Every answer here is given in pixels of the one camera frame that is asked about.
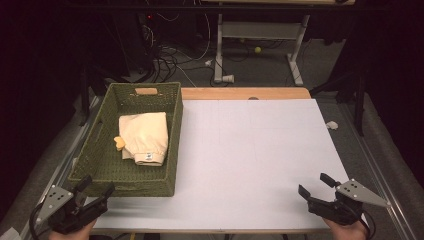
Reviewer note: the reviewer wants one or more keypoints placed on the yellow tennis ball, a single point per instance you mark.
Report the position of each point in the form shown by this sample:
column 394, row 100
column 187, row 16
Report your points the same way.
column 257, row 49

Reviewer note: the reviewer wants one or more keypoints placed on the person's right hand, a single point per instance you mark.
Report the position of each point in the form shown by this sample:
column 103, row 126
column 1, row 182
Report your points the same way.
column 346, row 231

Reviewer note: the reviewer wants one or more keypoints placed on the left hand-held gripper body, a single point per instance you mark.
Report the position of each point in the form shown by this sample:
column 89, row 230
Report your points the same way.
column 63, row 213

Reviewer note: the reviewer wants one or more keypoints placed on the white paper cup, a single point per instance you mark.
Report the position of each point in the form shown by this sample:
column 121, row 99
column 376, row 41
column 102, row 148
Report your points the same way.
column 228, row 79

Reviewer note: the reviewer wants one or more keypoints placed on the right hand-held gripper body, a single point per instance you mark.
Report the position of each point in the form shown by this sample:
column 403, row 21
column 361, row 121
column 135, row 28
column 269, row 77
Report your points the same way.
column 343, row 205

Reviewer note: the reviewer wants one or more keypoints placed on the dark device with red light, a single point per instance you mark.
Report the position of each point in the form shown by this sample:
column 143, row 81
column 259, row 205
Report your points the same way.
column 146, row 33

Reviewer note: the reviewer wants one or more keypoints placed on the person's left hand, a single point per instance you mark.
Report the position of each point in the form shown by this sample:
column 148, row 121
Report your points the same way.
column 71, row 235

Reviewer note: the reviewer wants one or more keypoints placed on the black metal stand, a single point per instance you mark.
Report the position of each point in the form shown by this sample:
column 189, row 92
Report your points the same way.
column 359, row 103
column 84, row 100

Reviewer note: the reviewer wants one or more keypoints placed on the crumpled white paper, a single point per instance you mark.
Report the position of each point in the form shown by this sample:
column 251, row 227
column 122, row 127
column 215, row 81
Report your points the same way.
column 332, row 125

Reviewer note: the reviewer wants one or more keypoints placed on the green woven basket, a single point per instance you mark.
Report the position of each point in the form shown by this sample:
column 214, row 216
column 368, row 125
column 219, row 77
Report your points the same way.
column 100, row 160

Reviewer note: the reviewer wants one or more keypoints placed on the white desk frame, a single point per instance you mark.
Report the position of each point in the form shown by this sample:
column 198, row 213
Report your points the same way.
column 260, row 30

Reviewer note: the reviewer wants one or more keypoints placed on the cream garment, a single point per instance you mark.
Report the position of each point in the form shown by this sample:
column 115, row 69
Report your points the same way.
column 145, row 136

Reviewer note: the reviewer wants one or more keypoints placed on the white table mat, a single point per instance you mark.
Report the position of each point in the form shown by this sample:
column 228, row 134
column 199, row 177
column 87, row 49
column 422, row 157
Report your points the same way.
column 266, row 150

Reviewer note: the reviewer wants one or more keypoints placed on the white power plug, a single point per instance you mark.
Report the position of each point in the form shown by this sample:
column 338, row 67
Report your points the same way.
column 208, row 62

